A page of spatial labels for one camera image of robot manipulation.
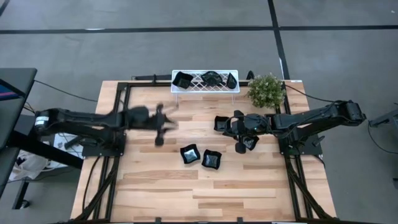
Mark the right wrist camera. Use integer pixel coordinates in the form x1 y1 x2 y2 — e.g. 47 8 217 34
231 119 247 136

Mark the black side desk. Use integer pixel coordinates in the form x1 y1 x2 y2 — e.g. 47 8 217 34
0 67 38 200

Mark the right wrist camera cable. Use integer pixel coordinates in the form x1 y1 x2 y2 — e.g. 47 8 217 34
223 114 249 138

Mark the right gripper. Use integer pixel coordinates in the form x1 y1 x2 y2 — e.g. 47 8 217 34
221 110 270 154

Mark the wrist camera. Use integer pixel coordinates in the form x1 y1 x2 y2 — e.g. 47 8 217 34
132 106 150 123
231 119 247 136

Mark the black desk leg beam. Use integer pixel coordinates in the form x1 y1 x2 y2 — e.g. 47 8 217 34
6 130 85 170

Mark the right arm supply cable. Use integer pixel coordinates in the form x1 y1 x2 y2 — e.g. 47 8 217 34
283 84 339 104

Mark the white lattice wire rack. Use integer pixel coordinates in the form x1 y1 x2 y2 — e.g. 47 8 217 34
170 69 241 105

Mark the black rear crossbar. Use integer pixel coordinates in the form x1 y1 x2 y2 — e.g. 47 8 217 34
132 73 172 82

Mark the green potted plant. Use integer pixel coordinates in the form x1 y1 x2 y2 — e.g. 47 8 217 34
245 73 286 110

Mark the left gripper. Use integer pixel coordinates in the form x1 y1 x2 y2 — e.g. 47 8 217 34
148 103 180 147

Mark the white paper sheet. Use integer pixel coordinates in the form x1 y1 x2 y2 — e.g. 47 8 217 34
53 130 85 159

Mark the black floor cable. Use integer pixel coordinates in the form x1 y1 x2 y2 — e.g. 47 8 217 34
33 80 99 103
368 120 398 155

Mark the blue screen laptop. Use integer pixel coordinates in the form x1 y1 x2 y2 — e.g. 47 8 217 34
0 79 26 101

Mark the white plastic bag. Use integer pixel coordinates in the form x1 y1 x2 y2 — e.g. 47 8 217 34
8 149 65 182

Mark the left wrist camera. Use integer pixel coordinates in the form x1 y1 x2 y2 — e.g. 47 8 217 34
132 106 150 123

